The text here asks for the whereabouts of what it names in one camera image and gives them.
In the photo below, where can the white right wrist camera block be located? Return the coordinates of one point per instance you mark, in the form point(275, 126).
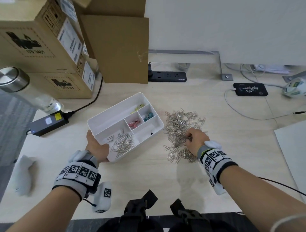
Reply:
point(218, 188)

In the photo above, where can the flat brown cardboard sheet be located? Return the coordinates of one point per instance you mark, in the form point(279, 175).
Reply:
point(114, 47)

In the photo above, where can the green and white packet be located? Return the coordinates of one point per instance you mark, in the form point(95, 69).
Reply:
point(295, 88)

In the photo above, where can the bunch of blue binder clips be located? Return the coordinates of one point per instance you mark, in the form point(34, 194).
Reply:
point(147, 117)

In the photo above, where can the glass bottle with steel lid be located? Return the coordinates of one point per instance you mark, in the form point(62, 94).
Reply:
point(14, 79)

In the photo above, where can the bunch of yellow binder clips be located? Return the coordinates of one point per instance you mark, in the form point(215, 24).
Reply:
point(138, 108)

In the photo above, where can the black power plug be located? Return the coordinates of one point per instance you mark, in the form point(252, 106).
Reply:
point(150, 69)

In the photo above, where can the white desk divider panel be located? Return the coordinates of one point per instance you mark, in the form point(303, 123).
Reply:
point(227, 24)

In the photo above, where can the white wrist camera block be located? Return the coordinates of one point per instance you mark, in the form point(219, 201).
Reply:
point(218, 188)
point(102, 198)

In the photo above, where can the person's left forearm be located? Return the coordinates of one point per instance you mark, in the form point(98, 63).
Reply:
point(43, 212)

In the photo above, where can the gray left wrist marker band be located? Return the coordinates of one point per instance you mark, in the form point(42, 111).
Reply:
point(76, 174)

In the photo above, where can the person's right forearm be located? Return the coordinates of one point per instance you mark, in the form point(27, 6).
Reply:
point(258, 198)

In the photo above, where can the pile of silver paper clips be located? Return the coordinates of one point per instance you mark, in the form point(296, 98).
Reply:
point(177, 124)

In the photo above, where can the white flat board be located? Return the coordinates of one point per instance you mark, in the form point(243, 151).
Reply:
point(294, 148)

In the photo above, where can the gray right wrist marker band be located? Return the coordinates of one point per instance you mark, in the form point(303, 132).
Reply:
point(215, 160)

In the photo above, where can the gray metal divider bracket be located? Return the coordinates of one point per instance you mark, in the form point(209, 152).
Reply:
point(226, 77)
point(295, 76)

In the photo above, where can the clear tape roll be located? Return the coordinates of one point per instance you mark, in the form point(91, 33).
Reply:
point(184, 65)

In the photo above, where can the black power adapter brick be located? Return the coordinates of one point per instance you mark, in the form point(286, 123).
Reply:
point(47, 123)

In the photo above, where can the plain brown cardboard box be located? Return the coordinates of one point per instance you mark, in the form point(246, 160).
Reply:
point(114, 7)

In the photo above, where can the white left wrist camera block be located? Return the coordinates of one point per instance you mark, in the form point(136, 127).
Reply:
point(102, 198)

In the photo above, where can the person's left hand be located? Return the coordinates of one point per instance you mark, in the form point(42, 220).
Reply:
point(96, 151)

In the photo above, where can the black power strip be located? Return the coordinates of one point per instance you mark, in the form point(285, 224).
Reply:
point(169, 76)

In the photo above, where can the person's right hand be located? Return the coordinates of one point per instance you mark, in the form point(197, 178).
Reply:
point(198, 139)

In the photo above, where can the bunch of pink binder clips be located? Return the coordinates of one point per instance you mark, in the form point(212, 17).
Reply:
point(134, 124)

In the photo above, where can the gray wrist marker band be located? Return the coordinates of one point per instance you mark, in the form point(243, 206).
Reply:
point(215, 160)
point(76, 174)

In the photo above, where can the black chest harness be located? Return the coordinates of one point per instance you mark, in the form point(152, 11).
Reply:
point(136, 215)

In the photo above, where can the black smartphone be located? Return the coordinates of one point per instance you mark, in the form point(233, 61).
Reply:
point(249, 89)

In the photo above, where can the white curved plastic device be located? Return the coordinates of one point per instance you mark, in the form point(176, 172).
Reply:
point(24, 174)

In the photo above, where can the white left wrist pod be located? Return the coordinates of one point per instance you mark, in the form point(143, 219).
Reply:
point(77, 155)

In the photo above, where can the white compartment organizer tray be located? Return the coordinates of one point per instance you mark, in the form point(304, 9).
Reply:
point(107, 119)

